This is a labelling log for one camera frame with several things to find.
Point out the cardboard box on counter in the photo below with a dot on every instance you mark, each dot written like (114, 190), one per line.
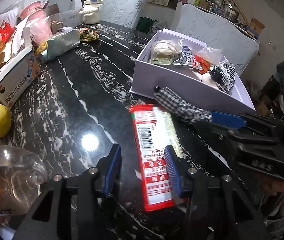
(255, 28)

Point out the white carton of bottles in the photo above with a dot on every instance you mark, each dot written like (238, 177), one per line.
(66, 11)

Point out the black white gingham cloth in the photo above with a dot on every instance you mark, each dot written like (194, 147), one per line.
(181, 109)

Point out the purple silver snack packet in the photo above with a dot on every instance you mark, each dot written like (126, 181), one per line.
(186, 59)

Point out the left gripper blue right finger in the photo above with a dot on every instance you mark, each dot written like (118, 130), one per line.
(175, 169)

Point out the red snack packet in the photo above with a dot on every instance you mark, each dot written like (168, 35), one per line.
(200, 64)

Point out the silver foil bag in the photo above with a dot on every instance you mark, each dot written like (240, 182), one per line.
(63, 41)

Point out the white medicine box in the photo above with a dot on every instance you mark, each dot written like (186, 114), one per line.
(16, 75)

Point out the white astronaut jar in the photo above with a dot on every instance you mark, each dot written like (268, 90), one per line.
(92, 11)

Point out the lavender open gift box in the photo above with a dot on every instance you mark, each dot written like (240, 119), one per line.
(184, 82)

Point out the pink cup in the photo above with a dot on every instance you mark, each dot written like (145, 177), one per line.
(37, 21)

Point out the right blue leaf chair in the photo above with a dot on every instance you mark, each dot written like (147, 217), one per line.
(219, 33)

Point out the glass mug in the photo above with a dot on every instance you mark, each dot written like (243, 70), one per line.
(21, 174)

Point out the long red noodle packet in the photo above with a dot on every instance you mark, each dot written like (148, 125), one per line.
(154, 130)

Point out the clear bag yellow balls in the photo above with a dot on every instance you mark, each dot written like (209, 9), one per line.
(211, 55)

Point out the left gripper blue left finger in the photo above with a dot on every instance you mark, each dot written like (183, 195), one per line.
(113, 161)

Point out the left blue leaf chair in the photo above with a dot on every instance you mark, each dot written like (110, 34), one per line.
(123, 12)

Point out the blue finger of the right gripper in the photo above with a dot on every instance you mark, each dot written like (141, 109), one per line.
(228, 120)

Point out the blue leaf chair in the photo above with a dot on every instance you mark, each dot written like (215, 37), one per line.
(123, 12)
(219, 33)

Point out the gold candy wrapper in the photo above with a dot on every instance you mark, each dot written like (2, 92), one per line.
(87, 34)

